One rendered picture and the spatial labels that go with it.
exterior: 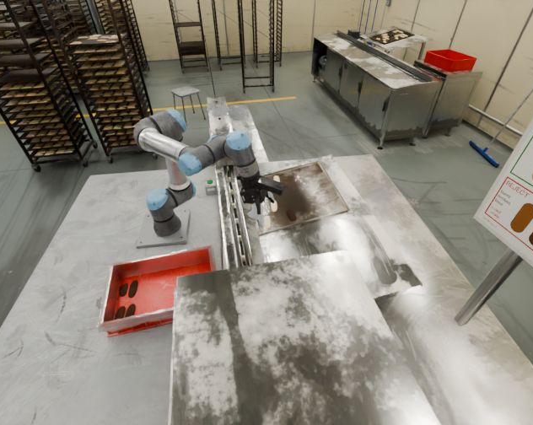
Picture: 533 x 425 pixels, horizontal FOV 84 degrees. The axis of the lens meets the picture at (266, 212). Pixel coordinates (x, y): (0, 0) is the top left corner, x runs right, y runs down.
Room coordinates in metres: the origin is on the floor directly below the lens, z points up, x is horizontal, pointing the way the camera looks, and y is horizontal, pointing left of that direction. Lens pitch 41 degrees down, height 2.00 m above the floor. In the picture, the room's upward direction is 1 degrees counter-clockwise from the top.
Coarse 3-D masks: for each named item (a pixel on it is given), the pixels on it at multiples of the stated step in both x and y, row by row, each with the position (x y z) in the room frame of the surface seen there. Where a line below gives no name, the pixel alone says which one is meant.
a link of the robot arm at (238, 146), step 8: (232, 136) 0.91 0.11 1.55; (240, 136) 0.90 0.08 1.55; (224, 144) 0.93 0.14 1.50; (232, 144) 0.89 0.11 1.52; (240, 144) 0.89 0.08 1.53; (248, 144) 0.90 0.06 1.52; (232, 152) 0.89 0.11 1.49; (240, 152) 0.88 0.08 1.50; (248, 152) 0.89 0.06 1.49; (240, 160) 0.88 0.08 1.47; (248, 160) 0.88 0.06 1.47
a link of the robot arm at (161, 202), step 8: (152, 192) 1.23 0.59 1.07; (160, 192) 1.23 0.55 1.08; (168, 192) 1.24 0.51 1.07; (152, 200) 1.18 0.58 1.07; (160, 200) 1.17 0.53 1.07; (168, 200) 1.20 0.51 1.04; (176, 200) 1.23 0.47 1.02; (152, 208) 1.16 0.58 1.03; (160, 208) 1.16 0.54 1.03; (168, 208) 1.18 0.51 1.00; (152, 216) 1.17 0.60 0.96; (160, 216) 1.15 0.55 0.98; (168, 216) 1.17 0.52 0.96
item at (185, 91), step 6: (174, 90) 4.63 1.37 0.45; (180, 90) 4.63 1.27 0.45; (186, 90) 4.63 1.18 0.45; (192, 90) 4.62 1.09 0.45; (198, 90) 4.61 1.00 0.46; (174, 96) 4.62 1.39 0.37; (180, 96) 4.40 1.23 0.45; (198, 96) 4.59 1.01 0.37; (174, 102) 4.62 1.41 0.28; (192, 108) 4.84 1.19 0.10
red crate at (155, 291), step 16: (160, 272) 0.91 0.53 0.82; (176, 272) 0.91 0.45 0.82; (192, 272) 0.90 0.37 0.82; (128, 288) 0.82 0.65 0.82; (144, 288) 0.82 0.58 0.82; (160, 288) 0.81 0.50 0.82; (128, 304) 0.73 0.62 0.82; (144, 304) 0.73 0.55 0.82; (160, 304) 0.73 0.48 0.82; (160, 320) 0.64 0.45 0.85
